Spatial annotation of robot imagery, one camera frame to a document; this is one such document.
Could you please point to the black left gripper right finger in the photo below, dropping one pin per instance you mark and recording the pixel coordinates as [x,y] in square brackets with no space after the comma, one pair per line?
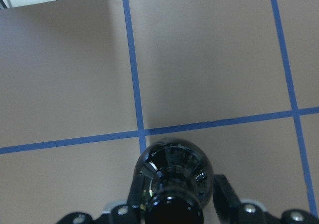
[226,201]

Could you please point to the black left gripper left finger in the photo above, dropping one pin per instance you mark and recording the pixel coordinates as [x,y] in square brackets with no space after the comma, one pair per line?
[135,199]

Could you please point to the dark glass wine bottle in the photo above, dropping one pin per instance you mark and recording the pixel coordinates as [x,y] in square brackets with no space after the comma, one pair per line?
[178,182]

